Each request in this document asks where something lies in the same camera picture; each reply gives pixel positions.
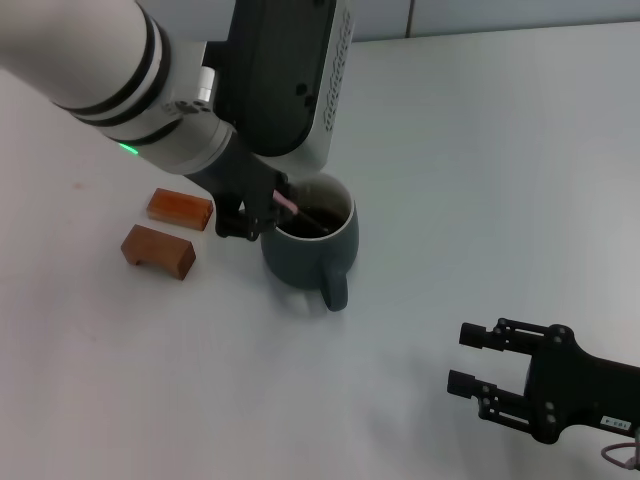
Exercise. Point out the dark coffee liquid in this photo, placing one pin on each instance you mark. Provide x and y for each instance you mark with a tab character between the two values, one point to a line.
330	215

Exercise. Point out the glossy orange wooden block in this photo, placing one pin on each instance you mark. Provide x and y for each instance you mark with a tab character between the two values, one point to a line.
177	207

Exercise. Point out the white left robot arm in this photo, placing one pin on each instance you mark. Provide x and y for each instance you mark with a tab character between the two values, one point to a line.
75	50

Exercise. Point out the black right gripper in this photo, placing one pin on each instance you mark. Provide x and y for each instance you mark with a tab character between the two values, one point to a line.
575	387

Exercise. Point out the grey ceramic cup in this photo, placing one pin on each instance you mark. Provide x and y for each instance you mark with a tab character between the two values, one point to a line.
300	265

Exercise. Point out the brown arched wooden block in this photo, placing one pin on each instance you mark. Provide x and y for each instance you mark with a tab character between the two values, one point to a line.
160	250

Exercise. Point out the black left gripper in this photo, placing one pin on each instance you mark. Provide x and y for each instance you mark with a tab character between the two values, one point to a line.
240	172

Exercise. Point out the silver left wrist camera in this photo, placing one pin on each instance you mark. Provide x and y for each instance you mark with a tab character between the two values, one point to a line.
280	75

